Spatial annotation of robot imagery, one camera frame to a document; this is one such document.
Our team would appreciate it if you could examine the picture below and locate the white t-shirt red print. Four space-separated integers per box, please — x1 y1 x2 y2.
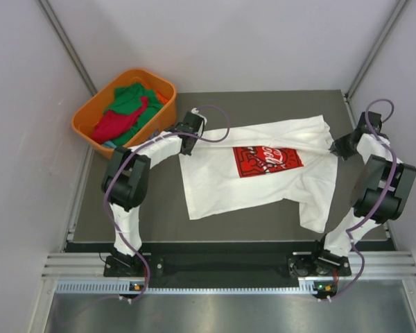
179 116 338 233

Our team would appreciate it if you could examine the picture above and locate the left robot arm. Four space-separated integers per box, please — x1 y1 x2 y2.
101 109 207 275

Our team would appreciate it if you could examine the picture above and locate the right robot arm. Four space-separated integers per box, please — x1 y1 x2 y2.
309 112 416 275

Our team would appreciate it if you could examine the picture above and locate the green t-shirt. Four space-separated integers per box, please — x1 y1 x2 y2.
103 83 164 146

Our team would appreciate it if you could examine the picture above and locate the light blue t-shirt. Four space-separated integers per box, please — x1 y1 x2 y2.
101 141 118 149

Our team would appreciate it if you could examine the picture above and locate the orange plastic basket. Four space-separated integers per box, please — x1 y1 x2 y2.
71 68 177 159

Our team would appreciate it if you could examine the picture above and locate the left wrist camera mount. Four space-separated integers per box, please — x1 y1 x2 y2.
191 108 207 123

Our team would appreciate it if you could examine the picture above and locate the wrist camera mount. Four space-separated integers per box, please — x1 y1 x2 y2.
191 108 207 123
358 112 382 135

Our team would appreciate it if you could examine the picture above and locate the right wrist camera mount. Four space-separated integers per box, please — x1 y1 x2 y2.
358 112 382 135

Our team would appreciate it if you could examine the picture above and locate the aluminium frame rail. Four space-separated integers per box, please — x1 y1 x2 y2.
42 251 416 280

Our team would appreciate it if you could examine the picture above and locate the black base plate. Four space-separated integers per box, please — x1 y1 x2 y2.
103 253 351 281

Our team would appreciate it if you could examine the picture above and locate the right corner frame post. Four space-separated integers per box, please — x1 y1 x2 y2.
344 0 410 103

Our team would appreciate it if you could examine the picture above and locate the corner frame post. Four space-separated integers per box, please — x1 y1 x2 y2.
344 0 410 103
35 0 98 96

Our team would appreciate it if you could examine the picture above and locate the left corner frame post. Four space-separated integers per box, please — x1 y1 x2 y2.
35 0 98 96

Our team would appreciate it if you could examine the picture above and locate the grey cable duct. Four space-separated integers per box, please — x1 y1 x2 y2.
55 280 332 295

